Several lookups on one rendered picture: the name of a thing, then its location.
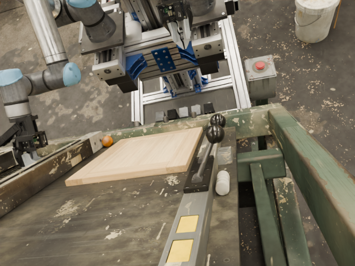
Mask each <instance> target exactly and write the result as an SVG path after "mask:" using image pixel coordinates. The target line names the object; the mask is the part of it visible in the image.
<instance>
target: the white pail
mask: <svg viewBox="0 0 355 266"><path fill-rule="evenodd" d="M341 1H342V0H295V5H296V14H295V15H296V17H295V22H296V28H295V34H296V36H297V38H298V39H299V40H301V41H302V42H305V43H316V42H319V41H322V40H323V39H325V38H326V37H327V35H328V33H329V29H330V26H331V23H332V19H333V16H334V12H335V9H336V7H337V6H338V4H339V7H338V12H337V16H336V19H335V24H334V28H335V25H336V22H337V18H338V13H339V9H340V5H341Z"/></svg>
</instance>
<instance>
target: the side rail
mask: <svg viewBox="0 0 355 266"><path fill-rule="evenodd" d="M268 112H269V119H270V127H271V132H272V136H273V138H274V140H275V142H276V144H277V146H278V147H279V148H280V149H281V150H282V152H283V154H284V159H285V161H286V163H287V165H288V167H289V169H290V171H291V173H292V175H293V177H294V179H295V181H296V183H297V185H298V187H299V189H300V191H301V193H302V195H303V197H304V199H305V201H306V203H307V205H308V207H309V209H310V211H311V213H312V215H313V217H314V219H315V221H316V223H317V225H318V227H319V228H320V230H321V232H322V234H323V236H324V238H325V240H326V242H327V244H328V246H329V248H330V250H331V252H332V254H333V256H334V258H335V260H336V262H337V264H338V266H355V177H354V176H353V175H352V174H351V173H350V172H349V171H348V170H347V169H346V168H345V167H344V166H343V165H342V164H341V163H340V162H339V161H338V160H337V159H336V158H335V157H334V156H333V155H332V154H331V153H330V152H329V151H328V150H327V149H326V148H324V147H323V146H322V145H321V144H320V143H319V142H318V141H317V140H316V139H315V138H314V137H313V136H312V135H311V134H310V133H309V132H308V131H307V130H306V129H305V128H304V127H303V126H302V125H301V124H300V123H299V122H298V121H297V120H296V119H295V118H294V117H293V116H292V115H291V114H290V113H289V112H288V111H287V110H286V109H285V108H284V107H279V108H273V109H269V110H268Z"/></svg>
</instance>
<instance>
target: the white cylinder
mask: <svg viewBox="0 0 355 266"><path fill-rule="evenodd" d="M229 184H230V176H229V174H228V172H227V171H224V170H222V171H220V172H219V173H218V174H217V180H216V192H217V193H218V194H219V195H226V194H228V192H229Z"/></svg>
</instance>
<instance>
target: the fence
mask: <svg viewBox="0 0 355 266"><path fill-rule="evenodd" d="M207 143H208V141H207V139H206V137H205V136H204V139H203V142H202V145H201V147H200V150H199V153H198V156H197V157H200V156H203V153H204V151H205V148H206V146H207ZM220 147H221V142H220V143H218V144H214V145H213V147H212V150H211V153H210V156H211V155H214V162H213V168H212V174H211V179H210V185H209V190H208V191H205V192H196V193H186V194H184V195H183V197H182V200H181V203H180V206H179V209H178V211H177V214H176V217H175V220H174V223H173V225H172V228H171V231H170V234H169V237H168V239H167V242H166V245H165V248H164V251H163V253H162V256H161V259H160V262H159V264H158V266H204V265H205V257H206V252H207V245H208V237H209V229H210V222H211V214H212V206H213V198H214V190H215V186H216V178H217V170H218V160H217V151H218V148H220ZM197 215H198V216H199V218H198V222H197V228H196V231H195V232H183V233H176V232H177V229H178V226H179V222H180V219H181V217H185V216H197ZM182 240H193V245H192V250H191V255H190V259H189V261H185V262H168V263H167V260H168V257H169V254H170V250H171V247H172V244H173V241H182Z"/></svg>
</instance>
